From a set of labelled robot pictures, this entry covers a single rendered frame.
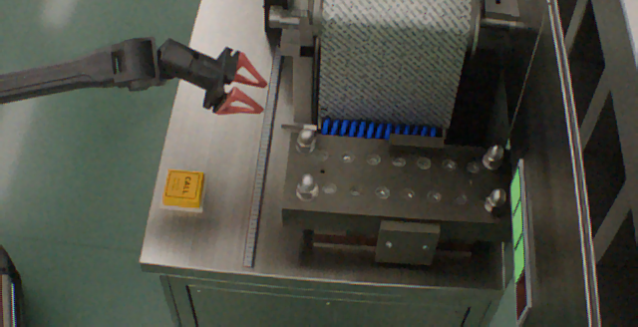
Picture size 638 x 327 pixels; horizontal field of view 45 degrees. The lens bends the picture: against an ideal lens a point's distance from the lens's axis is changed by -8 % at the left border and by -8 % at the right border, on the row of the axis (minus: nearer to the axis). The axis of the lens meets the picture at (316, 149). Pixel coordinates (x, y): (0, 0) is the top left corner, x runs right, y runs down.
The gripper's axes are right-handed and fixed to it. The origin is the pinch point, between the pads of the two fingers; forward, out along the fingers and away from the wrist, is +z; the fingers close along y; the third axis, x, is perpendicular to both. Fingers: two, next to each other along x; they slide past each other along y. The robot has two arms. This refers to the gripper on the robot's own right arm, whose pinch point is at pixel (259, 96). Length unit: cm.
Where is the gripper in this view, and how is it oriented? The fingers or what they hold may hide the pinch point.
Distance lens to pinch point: 148.8
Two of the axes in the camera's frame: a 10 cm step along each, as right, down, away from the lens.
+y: -0.8, 8.0, -5.9
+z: 8.5, 3.7, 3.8
